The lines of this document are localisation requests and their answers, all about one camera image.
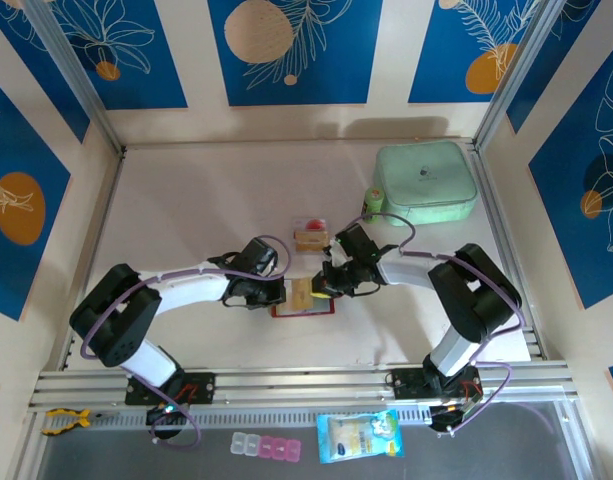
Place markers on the aluminium frame post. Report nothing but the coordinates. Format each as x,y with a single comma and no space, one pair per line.
515,75
83,85

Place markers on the black controller board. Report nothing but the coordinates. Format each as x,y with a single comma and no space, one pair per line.
446,417
163,415

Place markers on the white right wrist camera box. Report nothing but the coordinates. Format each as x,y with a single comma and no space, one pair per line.
334,256

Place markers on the white and pink pill organizer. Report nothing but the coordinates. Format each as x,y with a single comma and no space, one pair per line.
266,446

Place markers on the aluminium side rail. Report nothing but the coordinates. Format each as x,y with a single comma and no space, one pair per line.
105,215
490,190

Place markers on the mint green zip pouch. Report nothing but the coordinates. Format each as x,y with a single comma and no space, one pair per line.
426,170

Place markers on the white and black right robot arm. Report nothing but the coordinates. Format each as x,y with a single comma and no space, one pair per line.
406,272

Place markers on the white card with red circle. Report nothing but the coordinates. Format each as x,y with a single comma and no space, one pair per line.
313,225

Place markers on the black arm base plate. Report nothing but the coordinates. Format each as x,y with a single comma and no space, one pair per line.
201,387
406,385

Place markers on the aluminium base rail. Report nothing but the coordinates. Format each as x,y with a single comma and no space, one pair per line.
296,385

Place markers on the small green bottle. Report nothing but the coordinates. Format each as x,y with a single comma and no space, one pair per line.
372,202

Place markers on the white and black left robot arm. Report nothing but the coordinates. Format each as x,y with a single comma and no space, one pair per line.
191,287

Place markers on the red leather card holder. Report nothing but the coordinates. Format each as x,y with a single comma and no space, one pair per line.
320,307

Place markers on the blue and white snack packet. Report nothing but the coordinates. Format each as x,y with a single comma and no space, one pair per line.
356,437

